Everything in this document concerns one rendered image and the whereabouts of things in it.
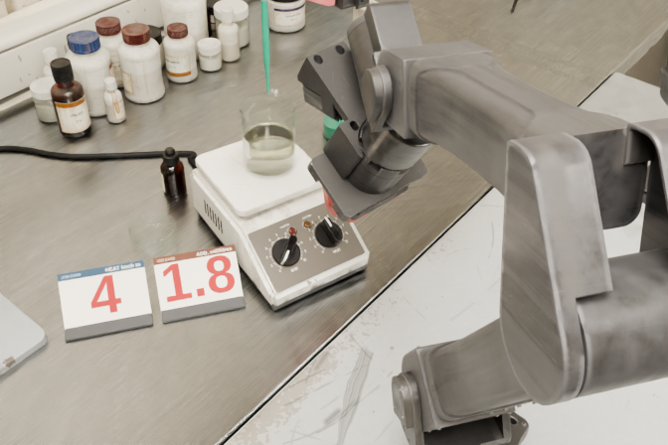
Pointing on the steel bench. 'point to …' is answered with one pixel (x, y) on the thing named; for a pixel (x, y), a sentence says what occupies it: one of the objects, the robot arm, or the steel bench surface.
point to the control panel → (314, 252)
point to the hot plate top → (235, 179)
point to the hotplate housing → (217, 209)
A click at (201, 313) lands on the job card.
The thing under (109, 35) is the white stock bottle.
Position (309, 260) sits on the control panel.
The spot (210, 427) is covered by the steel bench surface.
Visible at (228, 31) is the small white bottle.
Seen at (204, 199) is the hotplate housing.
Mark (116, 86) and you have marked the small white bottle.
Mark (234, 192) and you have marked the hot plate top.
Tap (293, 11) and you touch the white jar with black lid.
